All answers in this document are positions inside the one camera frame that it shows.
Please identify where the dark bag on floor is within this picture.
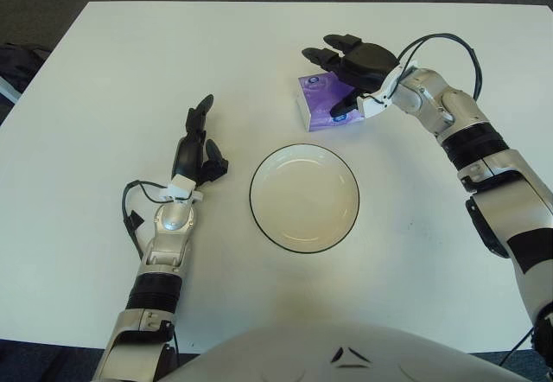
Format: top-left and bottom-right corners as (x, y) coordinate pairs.
(0, 43), (51, 103)

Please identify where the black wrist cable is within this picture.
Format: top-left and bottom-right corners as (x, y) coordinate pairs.
(396, 32), (483, 103)
(120, 180), (175, 260)

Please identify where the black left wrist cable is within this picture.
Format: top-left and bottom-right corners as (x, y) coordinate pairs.
(120, 180), (175, 260)

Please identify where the white plate with black rim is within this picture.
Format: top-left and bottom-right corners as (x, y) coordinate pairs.
(248, 143), (361, 254)

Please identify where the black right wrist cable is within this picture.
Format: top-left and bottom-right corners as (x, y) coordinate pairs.
(396, 32), (483, 103)

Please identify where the grey robot torso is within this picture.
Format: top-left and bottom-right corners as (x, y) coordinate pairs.
(162, 322), (522, 382)

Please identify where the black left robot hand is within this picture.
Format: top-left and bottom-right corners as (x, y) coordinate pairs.
(171, 93), (230, 194)

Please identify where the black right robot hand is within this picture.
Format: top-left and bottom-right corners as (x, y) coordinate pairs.
(301, 34), (401, 120)

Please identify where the purple tissue paper pack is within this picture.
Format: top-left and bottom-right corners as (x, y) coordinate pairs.
(296, 72), (368, 133)

